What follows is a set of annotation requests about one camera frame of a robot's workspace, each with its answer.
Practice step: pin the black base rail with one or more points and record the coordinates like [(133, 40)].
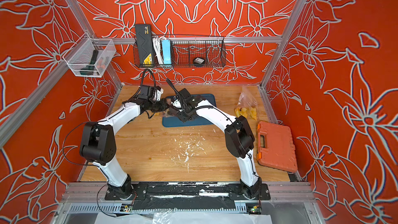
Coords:
[(151, 197)]

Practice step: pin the light blue box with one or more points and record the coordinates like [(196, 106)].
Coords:
[(166, 49)]

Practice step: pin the blue plastic tray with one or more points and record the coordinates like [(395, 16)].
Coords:
[(169, 121)]

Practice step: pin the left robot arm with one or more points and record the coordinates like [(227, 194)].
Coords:
[(98, 144)]

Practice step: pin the clear acrylic bin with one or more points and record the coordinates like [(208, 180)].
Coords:
[(80, 53)]

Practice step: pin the black box with yellow label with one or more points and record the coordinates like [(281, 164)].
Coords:
[(145, 45)]

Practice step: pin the clear resealable bag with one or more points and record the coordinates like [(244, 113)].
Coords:
[(247, 100), (246, 112)]

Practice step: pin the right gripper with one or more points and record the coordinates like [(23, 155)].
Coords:
[(179, 115)]

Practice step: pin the black wire basket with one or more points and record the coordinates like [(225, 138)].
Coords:
[(185, 48)]

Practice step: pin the orange tool case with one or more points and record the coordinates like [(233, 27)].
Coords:
[(275, 147)]

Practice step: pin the black metal tongs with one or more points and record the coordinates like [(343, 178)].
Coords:
[(175, 104)]

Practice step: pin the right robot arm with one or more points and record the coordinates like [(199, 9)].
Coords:
[(237, 131)]

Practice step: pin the clear bag with yellow toys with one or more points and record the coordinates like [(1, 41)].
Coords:
[(166, 106)]

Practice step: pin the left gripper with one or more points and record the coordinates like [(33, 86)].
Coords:
[(162, 101)]

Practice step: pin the dark green screwdriver handle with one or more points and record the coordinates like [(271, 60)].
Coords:
[(90, 68)]

